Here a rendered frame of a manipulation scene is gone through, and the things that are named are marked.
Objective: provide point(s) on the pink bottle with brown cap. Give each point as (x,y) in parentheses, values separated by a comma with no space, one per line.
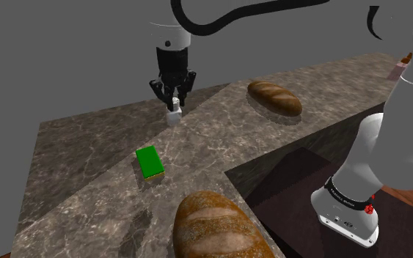
(400,68)

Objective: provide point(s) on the small white shaker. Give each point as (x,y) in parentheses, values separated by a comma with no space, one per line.
(174,116)

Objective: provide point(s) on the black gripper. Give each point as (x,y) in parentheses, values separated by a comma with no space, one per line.
(172,66)

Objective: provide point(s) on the small brown bread loaf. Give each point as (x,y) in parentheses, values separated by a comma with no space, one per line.
(274,98)

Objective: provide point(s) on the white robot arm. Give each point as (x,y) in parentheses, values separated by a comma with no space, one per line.
(388,150)

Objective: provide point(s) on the large brown bread loaf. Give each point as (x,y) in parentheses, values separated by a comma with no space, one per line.
(215,228)

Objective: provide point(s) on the green and yellow sponge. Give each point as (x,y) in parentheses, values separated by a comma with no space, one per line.
(149,162)

